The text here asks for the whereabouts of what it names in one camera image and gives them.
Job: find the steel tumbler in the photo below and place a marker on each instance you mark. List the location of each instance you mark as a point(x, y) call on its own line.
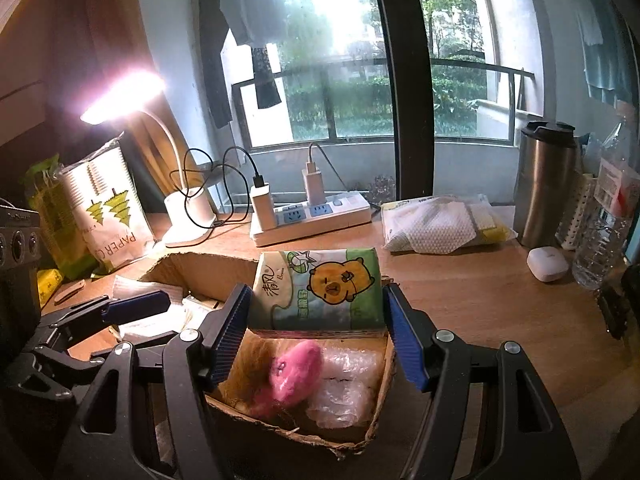
point(542, 190)

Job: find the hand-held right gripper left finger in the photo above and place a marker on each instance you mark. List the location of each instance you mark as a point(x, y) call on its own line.
point(231, 332)

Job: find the white perforated holder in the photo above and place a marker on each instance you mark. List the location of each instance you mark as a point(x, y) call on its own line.
point(575, 215)

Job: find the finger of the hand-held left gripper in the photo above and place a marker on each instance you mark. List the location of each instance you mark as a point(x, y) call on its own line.
point(55, 370)
point(135, 305)

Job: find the yellow packet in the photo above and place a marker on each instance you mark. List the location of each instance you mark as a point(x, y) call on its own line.
point(49, 287)

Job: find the green paper cup pack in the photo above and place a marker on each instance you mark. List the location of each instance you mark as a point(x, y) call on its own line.
point(55, 220)

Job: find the wet wipes pack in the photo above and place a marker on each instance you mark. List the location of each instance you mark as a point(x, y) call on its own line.
point(440, 225)

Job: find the white desk lamp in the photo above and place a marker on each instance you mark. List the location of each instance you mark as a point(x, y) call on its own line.
point(187, 215)

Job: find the hanging dark long garment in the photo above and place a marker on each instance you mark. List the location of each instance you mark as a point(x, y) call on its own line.
point(215, 60)

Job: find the white paper cup pack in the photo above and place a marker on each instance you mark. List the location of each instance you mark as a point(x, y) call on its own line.
point(110, 210)

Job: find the small black device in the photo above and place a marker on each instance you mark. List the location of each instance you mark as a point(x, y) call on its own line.
point(615, 310)

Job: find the brown curtain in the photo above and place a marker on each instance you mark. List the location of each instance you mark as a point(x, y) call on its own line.
point(100, 20)

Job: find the white earbud case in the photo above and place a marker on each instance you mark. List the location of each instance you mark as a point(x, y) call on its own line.
point(547, 262)

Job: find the bear print tissue pack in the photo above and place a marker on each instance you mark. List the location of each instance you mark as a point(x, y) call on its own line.
point(320, 285)

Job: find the clear water bottle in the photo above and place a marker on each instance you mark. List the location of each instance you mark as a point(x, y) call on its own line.
point(600, 240)

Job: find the brown plush toy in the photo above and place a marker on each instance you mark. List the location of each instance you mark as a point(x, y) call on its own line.
point(252, 360)

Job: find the black window frame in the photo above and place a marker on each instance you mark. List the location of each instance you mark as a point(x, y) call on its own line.
point(405, 110)

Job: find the small white charger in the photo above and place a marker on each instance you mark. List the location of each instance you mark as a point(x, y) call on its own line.
point(313, 187)

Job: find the white power strip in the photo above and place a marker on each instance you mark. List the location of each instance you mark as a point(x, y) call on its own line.
point(330, 215)

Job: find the large white charger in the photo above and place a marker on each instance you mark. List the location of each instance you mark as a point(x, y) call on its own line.
point(263, 207)

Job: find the wall cabinet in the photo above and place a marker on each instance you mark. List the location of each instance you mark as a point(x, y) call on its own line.
point(20, 60)

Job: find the clear plastic cotton swab bag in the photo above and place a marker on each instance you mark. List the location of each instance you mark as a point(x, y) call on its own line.
point(345, 385)

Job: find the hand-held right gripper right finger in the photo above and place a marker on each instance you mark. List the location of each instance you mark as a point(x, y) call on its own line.
point(402, 335)

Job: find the cardboard box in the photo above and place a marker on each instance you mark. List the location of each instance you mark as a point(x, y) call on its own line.
point(200, 272)

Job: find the pink plush toy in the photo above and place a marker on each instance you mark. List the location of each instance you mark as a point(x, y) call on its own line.
point(292, 370)

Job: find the white embossed paper towel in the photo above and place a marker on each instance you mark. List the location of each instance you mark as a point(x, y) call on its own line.
point(135, 284)

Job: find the hanging teal clothes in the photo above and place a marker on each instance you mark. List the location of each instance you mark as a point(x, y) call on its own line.
point(600, 50)

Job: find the balcony railing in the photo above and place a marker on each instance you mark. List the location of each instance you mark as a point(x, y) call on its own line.
point(350, 62)

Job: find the hanging grey garment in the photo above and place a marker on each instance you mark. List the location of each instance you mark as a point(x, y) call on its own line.
point(250, 0)

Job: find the hanging black cloth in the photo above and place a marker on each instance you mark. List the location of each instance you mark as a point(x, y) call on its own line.
point(265, 80)

